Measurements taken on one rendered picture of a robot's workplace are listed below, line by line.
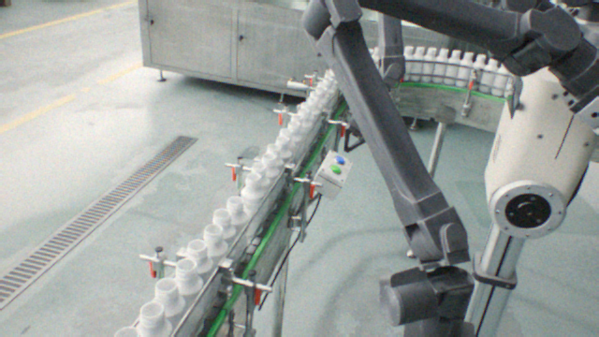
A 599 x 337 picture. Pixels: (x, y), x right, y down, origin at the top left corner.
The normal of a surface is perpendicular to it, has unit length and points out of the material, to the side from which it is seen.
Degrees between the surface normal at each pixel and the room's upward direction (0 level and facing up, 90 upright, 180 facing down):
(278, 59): 90
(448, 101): 90
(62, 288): 0
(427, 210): 47
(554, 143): 90
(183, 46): 90
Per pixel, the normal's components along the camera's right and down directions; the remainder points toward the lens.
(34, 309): 0.09, -0.87
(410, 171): 0.22, -0.27
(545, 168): -0.27, 0.61
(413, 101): 0.16, 0.48
